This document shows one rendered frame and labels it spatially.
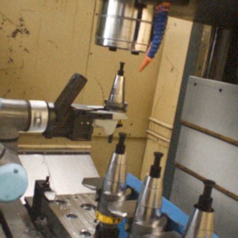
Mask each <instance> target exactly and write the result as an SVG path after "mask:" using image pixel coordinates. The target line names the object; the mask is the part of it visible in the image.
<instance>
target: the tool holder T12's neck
mask: <svg viewBox="0 0 238 238"><path fill-rule="evenodd" d="M97 211H98V213H100V214H102V215H104V216H107V217H111V218H117V217H118V216H115V215H114V214H112V213H111V212H109V210H108V208H104V207H103V206H101V202H98V204H97ZM97 220H98V219H97ZM98 221H100V220H98ZM100 222H102V221H100ZM102 223H105V222H102ZM120 223H122V222H120ZM120 223H117V224H120ZM105 224H109V223H105ZM112 225H115V224H112Z"/></svg>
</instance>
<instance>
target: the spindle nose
mask: <svg viewBox="0 0 238 238"><path fill-rule="evenodd" d="M138 1H139V0H100V3H99V11H98V18H97V25H96V30H95V44H96V45H98V46H104V47H110V48H117V49H121V50H128V51H137V52H140V53H147V51H148V49H149V46H150V44H151V42H152V41H153V36H154V28H155V26H154V24H155V22H154V20H155V11H156V7H155V6H149V5H145V4H140V3H138Z"/></svg>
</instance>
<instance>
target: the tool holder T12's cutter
mask: <svg viewBox="0 0 238 238"><path fill-rule="evenodd" d="M119 236H120V229H119V228H118V226H117V227H116V228H114V229H107V228H104V227H102V226H101V225H100V224H99V223H98V224H97V225H96V227H95V235H94V238H119Z"/></svg>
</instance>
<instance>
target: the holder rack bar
mask: <svg viewBox="0 0 238 238"><path fill-rule="evenodd" d="M142 186H143V182H142V181H140V180H139V179H138V178H136V177H135V176H134V175H132V174H127V181H126V189H128V188H130V189H131V198H130V199H129V200H130V201H131V200H138V197H139V194H140V191H141V188H142ZM163 216H165V217H166V218H167V227H166V230H165V232H169V231H179V232H180V233H182V234H183V232H184V229H185V226H186V225H187V221H188V219H189V217H190V216H189V215H187V214H186V213H184V212H183V211H182V210H180V209H179V208H178V207H176V206H175V205H173V204H172V203H171V202H169V201H168V200H166V199H165V198H164V197H162V217H163Z"/></svg>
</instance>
